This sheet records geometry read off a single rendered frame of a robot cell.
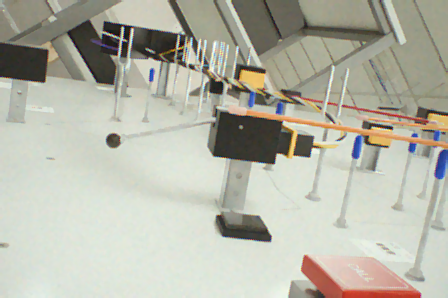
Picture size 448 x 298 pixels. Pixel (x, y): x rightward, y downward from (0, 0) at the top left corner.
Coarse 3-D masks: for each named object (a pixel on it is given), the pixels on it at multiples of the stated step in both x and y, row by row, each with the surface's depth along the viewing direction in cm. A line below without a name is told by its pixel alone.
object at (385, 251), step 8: (352, 240) 50; (360, 240) 51; (368, 240) 51; (376, 240) 51; (360, 248) 48; (368, 248) 49; (376, 248) 49; (384, 248) 50; (392, 248) 50; (400, 248) 50; (368, 256) 47; (376, 256) 47; (384, 256) 47; (392, 256) 48; (400, 256) 48; (408, 256) 49; (424, 264) 47
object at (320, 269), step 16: (304, 256) 35; (320, 256) 35; (336, 256) 35; (352, 256) 36; (304, 272) 34; (320, 272) 33; (336, 272) 33; (352, 272) 33; (368, 272) 33; (384, 272) 34; (320, 288) 32; (336, 288) 31; (352, 288) 31; (368, 288) 31; (384, 288) 31; (400, 288) 32
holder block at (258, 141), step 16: (224, 112) 50; (224, 128) 50; (256, 128) 50; (272, 128) 50; (208, 144) 53; (224, 144) 50; (240, 144) 50; (256, 144) 51; (272, 144) 51; (256, 160) 51; (272, 160) 51
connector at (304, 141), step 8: (280, 136) 51; (288, 136) 52; (296, 136) 52; (304, 136) 52; (312, 136) 52; (280, 144) 52; (288, 144) 52; (296, 144) 52; (304, 144) 52; (312, 144) 52; (280, 152) 52; (296, 152) 52; (304, 152) 52
